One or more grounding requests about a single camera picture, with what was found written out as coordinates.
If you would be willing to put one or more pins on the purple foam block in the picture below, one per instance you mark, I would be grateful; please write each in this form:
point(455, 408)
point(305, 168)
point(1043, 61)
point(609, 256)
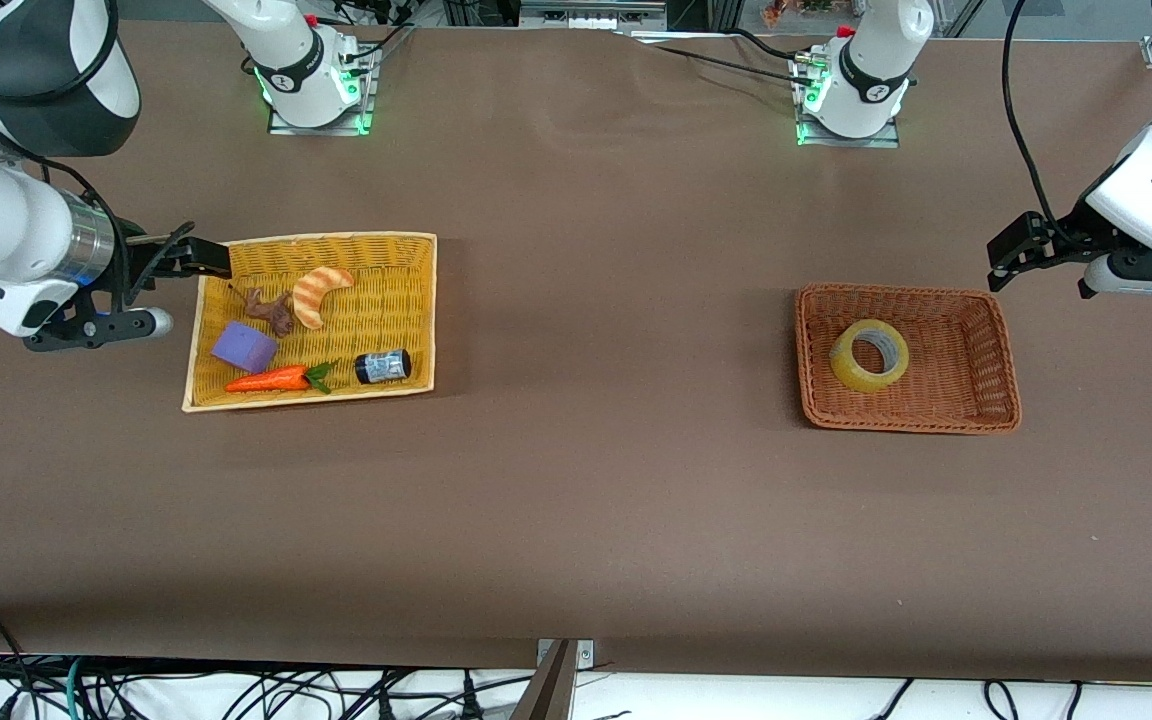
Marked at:
point(244, 347)

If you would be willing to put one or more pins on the yellow wicker basket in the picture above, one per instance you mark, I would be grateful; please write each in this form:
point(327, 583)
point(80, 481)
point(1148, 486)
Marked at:
point(396, 300)

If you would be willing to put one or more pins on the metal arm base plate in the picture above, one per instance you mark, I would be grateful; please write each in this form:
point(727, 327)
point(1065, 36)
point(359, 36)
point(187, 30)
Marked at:
point(851, 143)
point(321, 131)

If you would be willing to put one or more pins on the grey equipment box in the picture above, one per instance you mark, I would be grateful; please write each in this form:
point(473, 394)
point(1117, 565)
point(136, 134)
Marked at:
point(591, 15)

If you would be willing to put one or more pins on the striped toy croissant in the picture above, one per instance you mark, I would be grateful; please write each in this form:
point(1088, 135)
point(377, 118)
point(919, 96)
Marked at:
point(311, 300)

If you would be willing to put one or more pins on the dark brown post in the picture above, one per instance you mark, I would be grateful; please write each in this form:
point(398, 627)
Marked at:
point(546, 695)

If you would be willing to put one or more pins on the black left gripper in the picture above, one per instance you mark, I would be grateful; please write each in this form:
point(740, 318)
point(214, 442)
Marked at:
point(1064, 234)

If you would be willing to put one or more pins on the brown wicker basket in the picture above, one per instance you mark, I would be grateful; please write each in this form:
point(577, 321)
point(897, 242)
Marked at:
point(966, 390)

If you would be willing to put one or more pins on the black power plug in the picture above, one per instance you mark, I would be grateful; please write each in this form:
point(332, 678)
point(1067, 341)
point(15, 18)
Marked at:
point(470, 703)
point(383, 703)

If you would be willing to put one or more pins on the orange toy carrot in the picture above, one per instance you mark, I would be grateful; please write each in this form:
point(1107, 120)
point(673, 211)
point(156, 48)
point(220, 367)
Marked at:
point(266, 380)

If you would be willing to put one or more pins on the colourful background objects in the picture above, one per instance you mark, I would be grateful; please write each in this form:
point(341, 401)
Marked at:
point(796, 8)

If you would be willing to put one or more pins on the metal table edge bracket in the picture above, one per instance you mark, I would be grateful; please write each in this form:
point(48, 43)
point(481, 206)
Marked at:
point(586, 655)

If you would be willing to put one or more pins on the brown toy root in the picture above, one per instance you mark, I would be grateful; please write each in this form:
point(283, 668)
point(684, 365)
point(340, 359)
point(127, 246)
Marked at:
point(276, 315)

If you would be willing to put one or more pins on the clear yellowish tape roll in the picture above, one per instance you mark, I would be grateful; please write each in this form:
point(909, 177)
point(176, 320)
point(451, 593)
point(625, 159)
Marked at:
point(841, 370)

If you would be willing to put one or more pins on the small black can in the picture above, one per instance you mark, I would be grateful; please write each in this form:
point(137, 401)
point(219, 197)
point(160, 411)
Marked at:
point(383, 367)

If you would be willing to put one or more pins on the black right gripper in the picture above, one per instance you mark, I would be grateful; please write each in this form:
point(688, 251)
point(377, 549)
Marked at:
point(139, 262)

